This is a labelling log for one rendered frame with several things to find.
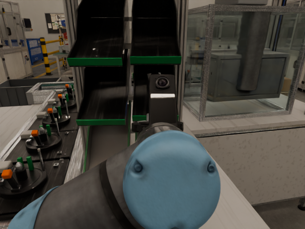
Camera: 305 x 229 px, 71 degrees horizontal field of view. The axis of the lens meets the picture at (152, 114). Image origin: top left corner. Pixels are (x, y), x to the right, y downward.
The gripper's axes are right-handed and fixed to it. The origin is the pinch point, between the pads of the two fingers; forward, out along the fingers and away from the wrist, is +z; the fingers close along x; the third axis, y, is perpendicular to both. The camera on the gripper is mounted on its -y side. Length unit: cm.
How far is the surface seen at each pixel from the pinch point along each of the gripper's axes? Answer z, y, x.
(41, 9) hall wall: 963, -444, -478
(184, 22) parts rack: 14.8, -28.5, 9.5
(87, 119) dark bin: 10.1, -0.2, -18.8
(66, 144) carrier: 42, 13, -37
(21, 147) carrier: 40, 13, -55
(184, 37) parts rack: 16.1, -24.6, 9.5
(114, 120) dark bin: 7.1, -0.1, -10.9
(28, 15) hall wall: 970, -419, -543
